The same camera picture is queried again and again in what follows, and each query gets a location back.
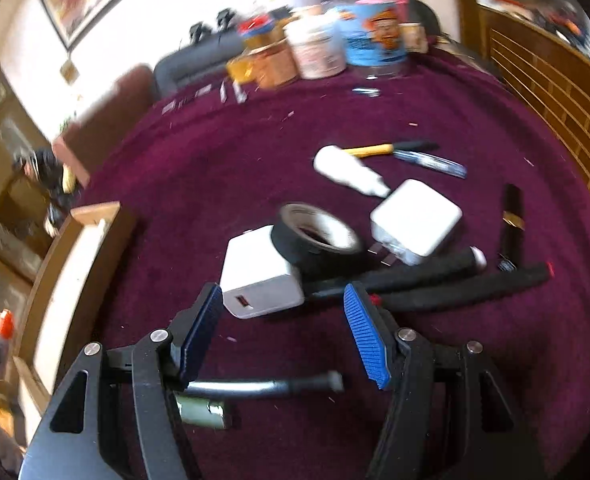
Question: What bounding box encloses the wooden cabinet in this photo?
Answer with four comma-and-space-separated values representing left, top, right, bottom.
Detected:
450, 0, 590, 246

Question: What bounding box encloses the small brass lock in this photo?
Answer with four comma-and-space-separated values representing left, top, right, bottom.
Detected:
175, 394, 233, 430

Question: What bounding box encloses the white power adapter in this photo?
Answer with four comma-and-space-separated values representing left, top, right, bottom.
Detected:
369, 179, 464, 267

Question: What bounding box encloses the brown chair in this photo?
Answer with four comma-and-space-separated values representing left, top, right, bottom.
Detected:
52, 64, 158, 188

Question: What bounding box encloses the silver and black pen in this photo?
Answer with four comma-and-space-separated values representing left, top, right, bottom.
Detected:
185, 370, 346, 401

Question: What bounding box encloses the black gold lipstick tube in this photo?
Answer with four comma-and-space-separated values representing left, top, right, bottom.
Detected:
497, 183, 526, 273

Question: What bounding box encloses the row of colourful shelf items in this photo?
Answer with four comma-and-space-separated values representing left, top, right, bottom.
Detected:
477, 0, 590, 46

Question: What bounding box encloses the red lid jar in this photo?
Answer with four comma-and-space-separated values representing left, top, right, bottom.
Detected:
237, 14, 278, 51

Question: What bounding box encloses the blue marker pen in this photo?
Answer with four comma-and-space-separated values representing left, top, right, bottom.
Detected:
392, 150, 468, 179

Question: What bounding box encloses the black marker with red tip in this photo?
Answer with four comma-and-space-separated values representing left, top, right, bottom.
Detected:
370, 261, 554, 313

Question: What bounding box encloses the black marker with white cap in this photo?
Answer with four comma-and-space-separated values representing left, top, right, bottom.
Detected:
302, 246, 488, 303

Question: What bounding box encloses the yellow black pen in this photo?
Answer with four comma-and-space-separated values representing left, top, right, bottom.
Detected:
342, 140, 440, 158

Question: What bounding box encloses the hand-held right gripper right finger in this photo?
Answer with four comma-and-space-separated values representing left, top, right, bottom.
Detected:
342, 282, 548, 480

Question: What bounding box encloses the white glue bottle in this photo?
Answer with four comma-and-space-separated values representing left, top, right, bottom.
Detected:
313, 145, 392, 199

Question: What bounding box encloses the blue cartoon label jar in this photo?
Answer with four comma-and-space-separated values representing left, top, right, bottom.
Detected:
332, 0, 410, 81

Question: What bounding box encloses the cardboard roll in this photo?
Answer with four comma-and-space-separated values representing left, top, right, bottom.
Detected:
400, 22, 428, 53

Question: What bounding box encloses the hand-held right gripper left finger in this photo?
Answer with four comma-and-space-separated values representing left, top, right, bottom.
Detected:
19, 282, 226, 480

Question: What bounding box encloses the black tape roll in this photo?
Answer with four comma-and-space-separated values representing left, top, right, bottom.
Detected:
271, 202, 368, 277

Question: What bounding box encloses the white plastic jar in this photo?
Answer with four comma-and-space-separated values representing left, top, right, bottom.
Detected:
285, 15, 348, 81

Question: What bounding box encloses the white USB charger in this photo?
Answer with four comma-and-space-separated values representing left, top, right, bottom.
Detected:
219, 225, 306, 321

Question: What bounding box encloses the orange jar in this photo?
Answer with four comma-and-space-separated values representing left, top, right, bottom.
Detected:
250, 40, 300, 90

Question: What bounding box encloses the black bag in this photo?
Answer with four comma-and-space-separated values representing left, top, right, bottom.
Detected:
407, 0, 443, 43

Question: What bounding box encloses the wooden box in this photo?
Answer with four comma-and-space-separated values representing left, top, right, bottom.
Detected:
12, 201, 140, 411

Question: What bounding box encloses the yellow jar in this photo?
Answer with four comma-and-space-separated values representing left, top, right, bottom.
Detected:
225, 52, 256, 85

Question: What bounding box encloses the purple table cloth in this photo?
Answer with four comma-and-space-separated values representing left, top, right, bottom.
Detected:
57, 52, 590, 480

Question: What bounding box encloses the dark grey sofa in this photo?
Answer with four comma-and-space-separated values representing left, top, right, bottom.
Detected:
154, 30, 248, 101

